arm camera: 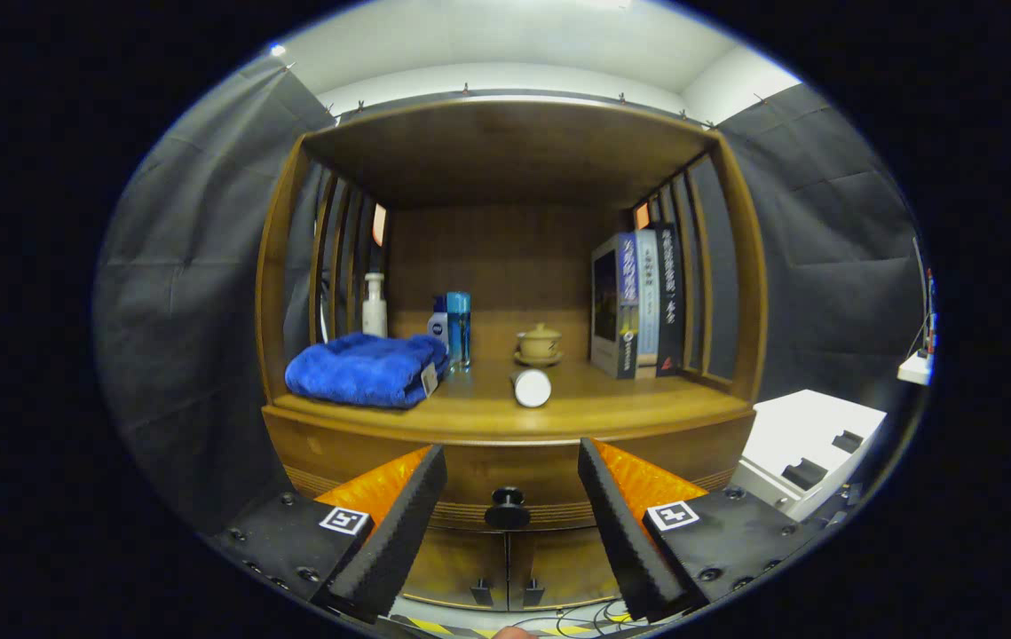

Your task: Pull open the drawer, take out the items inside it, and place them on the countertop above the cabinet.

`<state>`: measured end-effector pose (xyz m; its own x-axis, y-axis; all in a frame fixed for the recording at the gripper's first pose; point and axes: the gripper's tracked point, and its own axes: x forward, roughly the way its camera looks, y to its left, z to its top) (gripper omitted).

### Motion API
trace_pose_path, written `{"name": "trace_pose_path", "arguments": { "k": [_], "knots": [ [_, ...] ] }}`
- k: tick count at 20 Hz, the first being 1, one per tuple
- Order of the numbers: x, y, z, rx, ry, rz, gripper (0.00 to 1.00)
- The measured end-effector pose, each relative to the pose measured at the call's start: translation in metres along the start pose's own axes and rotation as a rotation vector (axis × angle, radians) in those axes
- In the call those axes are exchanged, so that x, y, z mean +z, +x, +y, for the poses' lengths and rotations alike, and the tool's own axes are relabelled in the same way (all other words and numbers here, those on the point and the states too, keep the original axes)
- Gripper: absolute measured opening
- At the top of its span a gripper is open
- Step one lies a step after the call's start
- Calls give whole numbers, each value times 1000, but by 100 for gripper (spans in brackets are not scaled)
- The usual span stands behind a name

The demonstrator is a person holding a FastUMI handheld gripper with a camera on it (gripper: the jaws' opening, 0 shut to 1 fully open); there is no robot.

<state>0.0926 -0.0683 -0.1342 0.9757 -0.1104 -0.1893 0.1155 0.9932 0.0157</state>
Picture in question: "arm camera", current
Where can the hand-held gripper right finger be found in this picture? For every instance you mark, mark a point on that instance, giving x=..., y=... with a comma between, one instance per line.
x=620, y=532

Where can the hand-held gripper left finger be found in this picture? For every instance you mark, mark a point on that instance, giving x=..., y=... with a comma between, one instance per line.
x=398, y=541

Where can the black drawer knob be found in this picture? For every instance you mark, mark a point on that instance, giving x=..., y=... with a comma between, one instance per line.
x=508, y=513

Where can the wooden drawer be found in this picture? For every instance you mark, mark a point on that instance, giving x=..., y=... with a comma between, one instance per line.
x=514, y=466

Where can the white squeeze tube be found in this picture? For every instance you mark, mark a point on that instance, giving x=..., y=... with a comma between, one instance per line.
x=532, y=389

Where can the wooden cabinet door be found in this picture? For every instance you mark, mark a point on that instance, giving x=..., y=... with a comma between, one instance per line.
x=461, y=568
x=558, y=568

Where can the wooden countertop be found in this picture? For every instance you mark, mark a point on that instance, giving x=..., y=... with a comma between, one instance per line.
x=594, y=404

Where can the white side cabinet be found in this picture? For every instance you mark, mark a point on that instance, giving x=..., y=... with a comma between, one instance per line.
x=816, y=417

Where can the wooden cabinet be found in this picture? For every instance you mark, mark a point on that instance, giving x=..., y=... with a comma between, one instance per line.
x=505, y=151

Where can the blue towel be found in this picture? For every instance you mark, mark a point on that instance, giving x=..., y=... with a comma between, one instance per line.
x=354, y=368

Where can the tan saucer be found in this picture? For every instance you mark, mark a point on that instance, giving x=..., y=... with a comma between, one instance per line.
x=539, y=361

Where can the tan lidded teacup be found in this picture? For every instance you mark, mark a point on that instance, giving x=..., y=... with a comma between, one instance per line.
x=540, y=342

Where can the white bottle with blue label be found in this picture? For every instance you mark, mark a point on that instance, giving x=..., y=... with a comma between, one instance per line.
x=438, y=330

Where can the clear blue bottle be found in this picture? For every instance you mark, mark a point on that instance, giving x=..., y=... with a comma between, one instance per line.
x=458, y=328

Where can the grey book with blue spine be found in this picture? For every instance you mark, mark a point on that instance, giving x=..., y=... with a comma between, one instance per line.
x=607, y=306

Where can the white pump bottle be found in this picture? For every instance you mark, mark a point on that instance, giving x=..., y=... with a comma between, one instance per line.
x=374, y=315

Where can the black book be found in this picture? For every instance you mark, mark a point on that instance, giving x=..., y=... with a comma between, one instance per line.
x=671, y=297

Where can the white wall shelf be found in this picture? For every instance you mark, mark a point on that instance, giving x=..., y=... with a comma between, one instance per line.
x=915, y=368

